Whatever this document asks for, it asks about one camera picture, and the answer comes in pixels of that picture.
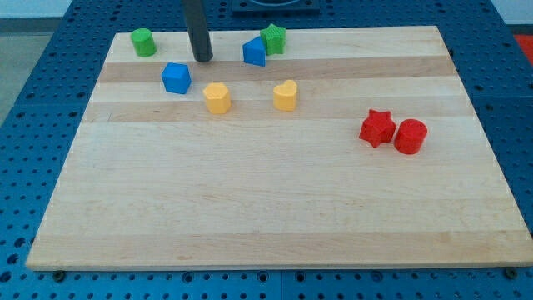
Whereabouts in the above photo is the wooden board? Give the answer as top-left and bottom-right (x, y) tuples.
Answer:
(27, 26), (532, 271)

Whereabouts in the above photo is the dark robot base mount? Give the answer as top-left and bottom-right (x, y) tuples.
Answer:
(230, 0), (321, 13)

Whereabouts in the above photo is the green star block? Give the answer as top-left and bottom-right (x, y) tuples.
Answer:
(260, 23), (286, 56)

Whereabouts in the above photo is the red cylinder block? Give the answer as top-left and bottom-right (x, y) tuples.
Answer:
(394, 119), (428, 155)

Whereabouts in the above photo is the blue cube block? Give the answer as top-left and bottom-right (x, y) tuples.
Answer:
(161, 62), (192, 94)

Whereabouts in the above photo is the yellow hexagon block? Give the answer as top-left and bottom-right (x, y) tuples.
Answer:
(202, 82), (232, 114)

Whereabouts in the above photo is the yellow heart block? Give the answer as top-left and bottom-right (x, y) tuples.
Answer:
(273, 80), (298, 112)

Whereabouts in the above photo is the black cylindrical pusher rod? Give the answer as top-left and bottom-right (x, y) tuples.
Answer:
(181, 0), (213, 63)

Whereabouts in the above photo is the blue triangle block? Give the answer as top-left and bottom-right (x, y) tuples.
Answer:
(242, 37), (266, 67)

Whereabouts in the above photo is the red star block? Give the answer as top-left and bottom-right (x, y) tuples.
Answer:
(359, 109), (396, 148)

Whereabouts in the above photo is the green cylinder block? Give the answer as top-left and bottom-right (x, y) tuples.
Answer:
(130, 27), (157, 58)

